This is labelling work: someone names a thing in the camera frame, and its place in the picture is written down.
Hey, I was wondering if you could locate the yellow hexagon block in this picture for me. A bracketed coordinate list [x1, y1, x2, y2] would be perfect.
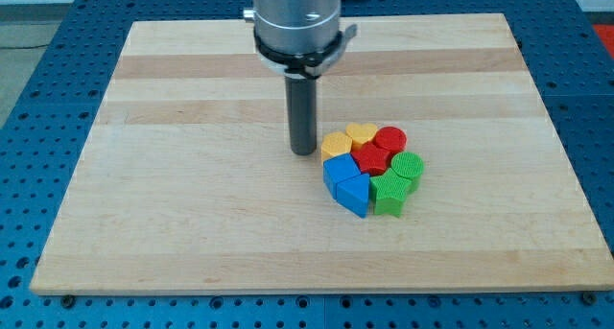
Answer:
[320, 131, 353, 162]

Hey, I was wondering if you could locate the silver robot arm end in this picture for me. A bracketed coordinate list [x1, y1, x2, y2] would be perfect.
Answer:
[244, 0, 358, 80]

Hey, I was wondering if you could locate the blue cube block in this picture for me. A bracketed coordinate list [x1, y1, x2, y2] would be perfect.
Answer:
[322, 153, 361, 199]

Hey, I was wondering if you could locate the blue triangle block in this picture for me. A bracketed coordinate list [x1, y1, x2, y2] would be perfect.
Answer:
[336, 174, 370, 219]

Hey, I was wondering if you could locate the yellow heart block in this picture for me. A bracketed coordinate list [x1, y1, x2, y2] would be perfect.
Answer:
[345, 123, 378, 151]

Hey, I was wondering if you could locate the red star block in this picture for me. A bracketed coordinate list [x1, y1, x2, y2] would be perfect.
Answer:
[350, 142, 391, 176]

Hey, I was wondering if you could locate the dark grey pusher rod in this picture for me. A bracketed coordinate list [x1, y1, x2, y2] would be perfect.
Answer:
[285, 78, 317, 155]

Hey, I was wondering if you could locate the red cylinder block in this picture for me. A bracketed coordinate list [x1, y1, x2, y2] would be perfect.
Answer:
[373, 126, 408, 153]

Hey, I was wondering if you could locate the green star block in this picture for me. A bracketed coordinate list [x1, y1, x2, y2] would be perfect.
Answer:
[369, 169, 413, 218]

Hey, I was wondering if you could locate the green cylinder block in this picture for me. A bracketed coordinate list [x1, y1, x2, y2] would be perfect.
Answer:
[390, 152, 425, 194]

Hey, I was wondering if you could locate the wooden board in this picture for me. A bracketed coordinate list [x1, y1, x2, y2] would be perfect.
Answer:
[30, 13, 613, 295]

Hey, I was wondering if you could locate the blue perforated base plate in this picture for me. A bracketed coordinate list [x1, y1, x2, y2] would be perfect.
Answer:
[1, 0, 613, 328]

